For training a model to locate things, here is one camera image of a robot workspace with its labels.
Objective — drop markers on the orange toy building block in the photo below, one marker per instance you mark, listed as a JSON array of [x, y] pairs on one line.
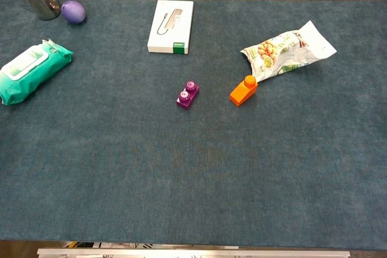
[[241, 95]]

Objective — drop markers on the green wet wipes pack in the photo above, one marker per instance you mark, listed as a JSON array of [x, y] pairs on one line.
[[31, 70]]

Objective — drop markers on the dark metal cup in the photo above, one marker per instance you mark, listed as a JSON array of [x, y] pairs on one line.
[[45, 7]]

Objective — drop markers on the purple ball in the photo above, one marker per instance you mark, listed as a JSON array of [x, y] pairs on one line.
[[73, 11]]

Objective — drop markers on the teal table cloth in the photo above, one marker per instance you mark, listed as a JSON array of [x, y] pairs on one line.
[[193, 164]]

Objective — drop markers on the purple toy building block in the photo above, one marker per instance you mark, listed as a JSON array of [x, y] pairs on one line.
[[187, 97]]

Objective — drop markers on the peanut snack bag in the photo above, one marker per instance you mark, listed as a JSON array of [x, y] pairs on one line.
[[281, 54]]

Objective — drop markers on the white USB hub box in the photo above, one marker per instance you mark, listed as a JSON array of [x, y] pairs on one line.
[[171, 27]]

